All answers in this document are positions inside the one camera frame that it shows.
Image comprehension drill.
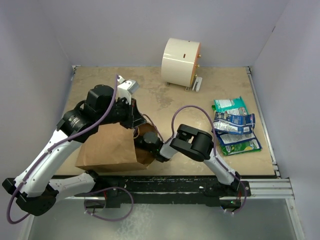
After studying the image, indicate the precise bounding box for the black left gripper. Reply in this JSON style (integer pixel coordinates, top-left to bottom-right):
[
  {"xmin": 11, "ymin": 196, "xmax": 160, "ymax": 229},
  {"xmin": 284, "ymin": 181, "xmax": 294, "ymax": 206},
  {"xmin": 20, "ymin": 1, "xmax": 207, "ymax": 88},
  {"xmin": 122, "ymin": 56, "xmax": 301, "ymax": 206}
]
[{"xmin": 97, "ymin": 96, "xmax": 147, "ymax": 129}]

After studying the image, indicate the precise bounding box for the brown paper bag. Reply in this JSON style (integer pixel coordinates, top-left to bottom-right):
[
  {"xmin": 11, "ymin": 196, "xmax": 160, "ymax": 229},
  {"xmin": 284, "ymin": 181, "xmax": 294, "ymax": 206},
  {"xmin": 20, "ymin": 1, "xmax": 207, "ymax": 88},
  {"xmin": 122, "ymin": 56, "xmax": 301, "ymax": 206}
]
[{"xmin": 75, "ymin": 123, "xmax": 155, "ymax": 173}]

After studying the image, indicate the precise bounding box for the blue snack bag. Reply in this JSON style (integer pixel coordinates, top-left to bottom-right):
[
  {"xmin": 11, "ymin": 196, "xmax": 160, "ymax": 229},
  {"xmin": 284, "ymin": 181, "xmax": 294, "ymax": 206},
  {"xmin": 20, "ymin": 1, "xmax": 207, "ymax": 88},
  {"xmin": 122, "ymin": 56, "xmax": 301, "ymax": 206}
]
[{"xmin": 216, "ymin": 132, "xmax": 262, "ymax": 156}]

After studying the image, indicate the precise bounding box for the teal candy bag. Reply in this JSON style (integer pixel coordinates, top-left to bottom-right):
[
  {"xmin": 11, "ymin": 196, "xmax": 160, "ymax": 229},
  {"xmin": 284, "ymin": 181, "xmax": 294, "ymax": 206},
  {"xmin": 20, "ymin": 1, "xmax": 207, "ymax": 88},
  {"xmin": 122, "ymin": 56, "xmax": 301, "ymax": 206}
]
[{"xmin": 211, "ymin": 96, "xmax": 249, "ymax": 116}]

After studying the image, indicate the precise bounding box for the dark blue chips packet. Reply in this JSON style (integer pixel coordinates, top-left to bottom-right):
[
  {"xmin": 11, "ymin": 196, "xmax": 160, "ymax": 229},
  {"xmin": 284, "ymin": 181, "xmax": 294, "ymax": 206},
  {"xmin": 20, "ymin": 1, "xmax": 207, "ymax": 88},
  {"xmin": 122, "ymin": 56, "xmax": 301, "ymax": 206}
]
[{"xmin": 213, "ymin": 112, "xmax": 256, "ymax": 135}]

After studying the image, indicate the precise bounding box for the green white snack bag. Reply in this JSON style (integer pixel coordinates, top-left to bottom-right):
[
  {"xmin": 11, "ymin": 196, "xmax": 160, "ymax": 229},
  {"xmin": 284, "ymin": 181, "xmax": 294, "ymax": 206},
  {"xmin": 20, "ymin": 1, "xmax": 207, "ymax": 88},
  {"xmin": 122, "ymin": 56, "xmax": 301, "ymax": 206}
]
[{"xmin": 212, "ymin": 105, "xmax": 262, "ymax": 156}]

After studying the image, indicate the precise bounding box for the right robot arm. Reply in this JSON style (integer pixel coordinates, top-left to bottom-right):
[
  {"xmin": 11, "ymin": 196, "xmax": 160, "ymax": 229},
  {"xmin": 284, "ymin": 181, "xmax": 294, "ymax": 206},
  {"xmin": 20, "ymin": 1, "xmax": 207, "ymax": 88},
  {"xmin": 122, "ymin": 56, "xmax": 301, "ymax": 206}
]
[{"xmin": 134, "ymin": 124, "xmax": 248, "ymax": 198}]

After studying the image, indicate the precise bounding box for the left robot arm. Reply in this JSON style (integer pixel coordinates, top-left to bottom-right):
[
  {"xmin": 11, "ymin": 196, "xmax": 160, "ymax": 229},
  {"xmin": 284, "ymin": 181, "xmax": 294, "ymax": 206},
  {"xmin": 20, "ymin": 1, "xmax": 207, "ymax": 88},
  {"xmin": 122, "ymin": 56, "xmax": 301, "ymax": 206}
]
[{"xmin": 2, "ymin": 80, "xmax": 146, "ymax": 216}]

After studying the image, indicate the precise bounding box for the white cylindrical device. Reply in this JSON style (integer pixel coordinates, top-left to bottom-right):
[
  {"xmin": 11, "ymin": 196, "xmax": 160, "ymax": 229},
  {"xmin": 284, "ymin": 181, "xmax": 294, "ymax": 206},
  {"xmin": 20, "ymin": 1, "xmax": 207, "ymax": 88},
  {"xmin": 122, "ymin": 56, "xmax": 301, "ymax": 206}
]
[{"xmin": 161, "ymin": 38, "xmax": 203, "ymax": 92}]

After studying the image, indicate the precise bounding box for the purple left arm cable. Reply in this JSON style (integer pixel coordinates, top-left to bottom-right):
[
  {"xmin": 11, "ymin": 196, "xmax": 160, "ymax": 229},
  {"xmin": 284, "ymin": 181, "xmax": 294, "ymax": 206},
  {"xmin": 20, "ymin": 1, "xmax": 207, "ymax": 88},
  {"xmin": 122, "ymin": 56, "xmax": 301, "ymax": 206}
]
[{"xmin": 6, "ymin": 73, "xmax": 120, "ymax": 225}]

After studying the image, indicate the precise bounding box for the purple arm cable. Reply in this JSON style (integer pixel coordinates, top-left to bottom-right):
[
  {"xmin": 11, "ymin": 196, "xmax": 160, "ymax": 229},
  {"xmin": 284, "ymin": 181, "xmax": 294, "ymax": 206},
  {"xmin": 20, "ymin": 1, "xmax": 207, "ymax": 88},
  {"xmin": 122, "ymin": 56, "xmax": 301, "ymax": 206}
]
[
  {"xmin": 142, "ymin": 104, "xmax": 242, "ymax": 183},
  {"xmin": 6, "ymin": 73, "xmax": 120, "ymax": 225}
]

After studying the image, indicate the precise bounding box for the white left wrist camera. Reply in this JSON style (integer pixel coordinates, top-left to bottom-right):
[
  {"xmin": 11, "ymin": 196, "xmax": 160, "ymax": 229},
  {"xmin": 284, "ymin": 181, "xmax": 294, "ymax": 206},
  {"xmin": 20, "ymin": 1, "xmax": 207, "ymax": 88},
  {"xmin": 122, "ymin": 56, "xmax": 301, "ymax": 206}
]
[{"xmin": 116, "ymin": 75, "xmax": 140, "ymax": 105}]

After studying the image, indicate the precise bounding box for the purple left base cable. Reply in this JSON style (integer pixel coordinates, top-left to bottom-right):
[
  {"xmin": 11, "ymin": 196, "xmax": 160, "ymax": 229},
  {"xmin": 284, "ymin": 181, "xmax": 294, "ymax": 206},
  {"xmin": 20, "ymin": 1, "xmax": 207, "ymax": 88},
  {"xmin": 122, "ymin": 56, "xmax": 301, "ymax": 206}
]
[{"xmin": 83, "ymin": 184, "xmax": 135, "ymax": 222}]

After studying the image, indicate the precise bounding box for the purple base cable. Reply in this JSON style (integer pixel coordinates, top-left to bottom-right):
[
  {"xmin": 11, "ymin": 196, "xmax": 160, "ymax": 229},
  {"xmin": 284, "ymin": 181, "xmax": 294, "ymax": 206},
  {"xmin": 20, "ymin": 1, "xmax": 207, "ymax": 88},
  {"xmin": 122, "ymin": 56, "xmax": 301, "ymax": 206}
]
[
  {"xmin": 223, "ymin": 179, "xmax": 248, "ymax": 215},
  {"xmin": 83, "ymin": 184, "xmax": 135, "ymax": 222}
]

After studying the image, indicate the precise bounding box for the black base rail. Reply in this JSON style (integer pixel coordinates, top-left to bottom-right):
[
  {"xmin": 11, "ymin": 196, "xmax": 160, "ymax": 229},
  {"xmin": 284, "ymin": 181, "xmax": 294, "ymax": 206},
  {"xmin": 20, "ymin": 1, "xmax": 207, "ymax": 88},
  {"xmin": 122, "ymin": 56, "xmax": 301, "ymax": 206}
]
[{"xmin": 84, "ymin": 175, "xmax": 251, "ymax": 210}]

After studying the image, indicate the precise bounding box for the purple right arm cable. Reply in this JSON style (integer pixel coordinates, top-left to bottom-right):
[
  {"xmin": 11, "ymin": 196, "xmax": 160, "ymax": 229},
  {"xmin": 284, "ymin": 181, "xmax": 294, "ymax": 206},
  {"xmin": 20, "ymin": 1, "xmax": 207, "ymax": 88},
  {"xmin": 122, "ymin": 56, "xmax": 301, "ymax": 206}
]
[{"xmin": 142, "ymin": 104, "xmax": 242, "ymax": 183}]

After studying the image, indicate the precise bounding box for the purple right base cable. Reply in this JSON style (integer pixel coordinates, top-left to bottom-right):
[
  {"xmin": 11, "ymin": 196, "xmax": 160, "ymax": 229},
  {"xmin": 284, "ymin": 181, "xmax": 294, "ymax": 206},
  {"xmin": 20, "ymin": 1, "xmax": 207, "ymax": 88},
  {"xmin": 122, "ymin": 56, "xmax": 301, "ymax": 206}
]
[{"xmin": 223, "ymin": 179, "xmax": 248, "ymax": 215}]

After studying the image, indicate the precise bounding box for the aluminium table frame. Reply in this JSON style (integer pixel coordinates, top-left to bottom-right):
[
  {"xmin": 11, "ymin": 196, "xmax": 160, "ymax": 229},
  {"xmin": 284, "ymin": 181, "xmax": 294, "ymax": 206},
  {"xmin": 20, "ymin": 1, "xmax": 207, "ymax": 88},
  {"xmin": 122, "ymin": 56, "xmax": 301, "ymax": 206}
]
[{"xmin": 245, "ymin": 66, "xmax": 306, "ymax": 240}]

